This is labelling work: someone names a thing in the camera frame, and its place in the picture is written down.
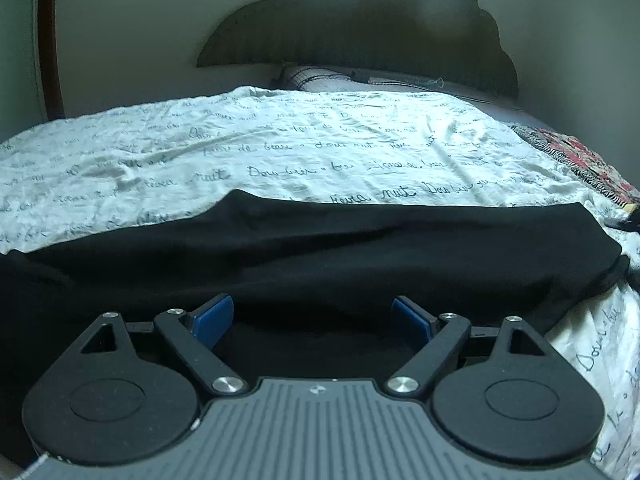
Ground brown wooden door frame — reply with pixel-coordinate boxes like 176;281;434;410
37;0;66;122

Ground floral patterned cloth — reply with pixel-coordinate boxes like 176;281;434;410
512;125;640;209

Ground black pants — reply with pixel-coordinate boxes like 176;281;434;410
0;189;629;467

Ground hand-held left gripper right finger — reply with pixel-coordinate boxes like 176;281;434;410
385;296;552;401

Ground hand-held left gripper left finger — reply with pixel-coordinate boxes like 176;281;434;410
79;294;250;400

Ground white script-printed blanket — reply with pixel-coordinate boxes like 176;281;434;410
0;85;640;480

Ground dark scalloped headboard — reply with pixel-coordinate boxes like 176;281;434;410
196;0;520;99

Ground dark grey pillow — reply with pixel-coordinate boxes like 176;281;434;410
272;62;516;107

